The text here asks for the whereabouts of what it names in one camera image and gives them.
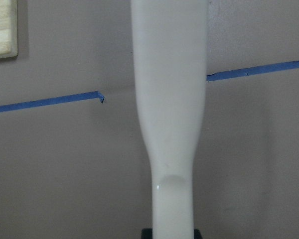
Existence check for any wooden cutting board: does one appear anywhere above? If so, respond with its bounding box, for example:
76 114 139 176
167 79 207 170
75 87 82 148
0 0 18 59

